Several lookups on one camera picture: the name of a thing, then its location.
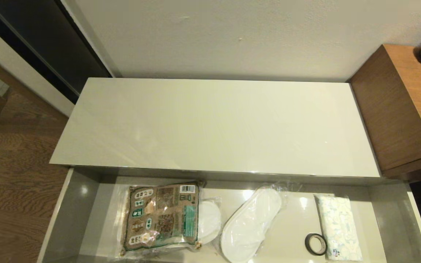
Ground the brown green printed food bag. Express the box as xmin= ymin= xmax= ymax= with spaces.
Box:
xmin=117 ymin=181 xmax=206 ymax=258

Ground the dark adhesive tape roll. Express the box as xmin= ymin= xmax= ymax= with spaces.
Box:
xmin=304 ymin=233 xmax=328 ymax=256

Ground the blue patterned tissue pack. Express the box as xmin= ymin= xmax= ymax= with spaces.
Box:
xmin=314 ymin=194 xmax=364 ymax=262

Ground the white cabinet drawer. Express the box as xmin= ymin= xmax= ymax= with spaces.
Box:
xmin=37 ymin=166 xmax=421 ymax=263

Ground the white glossy cabinet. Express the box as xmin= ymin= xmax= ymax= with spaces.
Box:
xmin=49 ymin=77 xmax=383 ymax=179

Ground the dark sliding door panel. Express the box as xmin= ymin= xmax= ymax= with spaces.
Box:
xmin=0 ymin=0 xmax=113 ymax=105

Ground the brown wooden side cabinet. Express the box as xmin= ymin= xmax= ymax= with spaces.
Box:
xmin=349 ymin=43 xmax=421 ymax=179

